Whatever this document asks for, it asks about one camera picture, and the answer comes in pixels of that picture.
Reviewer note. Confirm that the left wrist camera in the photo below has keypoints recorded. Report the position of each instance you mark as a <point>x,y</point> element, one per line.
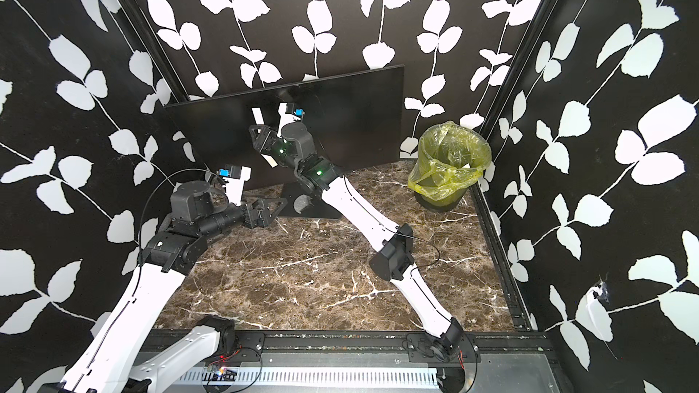
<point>233,181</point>

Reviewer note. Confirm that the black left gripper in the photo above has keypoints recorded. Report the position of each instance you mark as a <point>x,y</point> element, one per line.
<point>264,218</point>

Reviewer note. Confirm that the white ventilated cable duct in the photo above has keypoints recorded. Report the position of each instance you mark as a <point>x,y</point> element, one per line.
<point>350,378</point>

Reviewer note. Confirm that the bin with yellow bag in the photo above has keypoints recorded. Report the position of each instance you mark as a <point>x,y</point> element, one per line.
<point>450,159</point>

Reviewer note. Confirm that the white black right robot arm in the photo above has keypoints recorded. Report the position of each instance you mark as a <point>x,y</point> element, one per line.
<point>393,261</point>

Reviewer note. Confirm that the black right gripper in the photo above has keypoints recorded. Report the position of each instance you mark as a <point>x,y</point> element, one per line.
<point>270,144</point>

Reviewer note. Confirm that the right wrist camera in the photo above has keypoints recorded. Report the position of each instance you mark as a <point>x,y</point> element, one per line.
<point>289,113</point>

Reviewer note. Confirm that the small green circuit board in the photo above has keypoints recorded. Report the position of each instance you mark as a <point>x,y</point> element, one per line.
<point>219,375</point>

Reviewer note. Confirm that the black mounting rail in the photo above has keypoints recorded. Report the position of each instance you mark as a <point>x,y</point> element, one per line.
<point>415,345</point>

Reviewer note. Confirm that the black computer monitor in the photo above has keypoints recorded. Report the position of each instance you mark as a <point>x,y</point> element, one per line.
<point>355,120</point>

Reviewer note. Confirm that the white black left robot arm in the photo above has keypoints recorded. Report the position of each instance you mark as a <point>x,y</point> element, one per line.
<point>109,363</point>

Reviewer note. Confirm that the black monitor stand base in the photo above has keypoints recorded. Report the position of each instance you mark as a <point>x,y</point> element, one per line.
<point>303,205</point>

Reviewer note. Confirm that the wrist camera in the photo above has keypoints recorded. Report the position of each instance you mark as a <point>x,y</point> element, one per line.
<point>233,181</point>
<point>289,113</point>

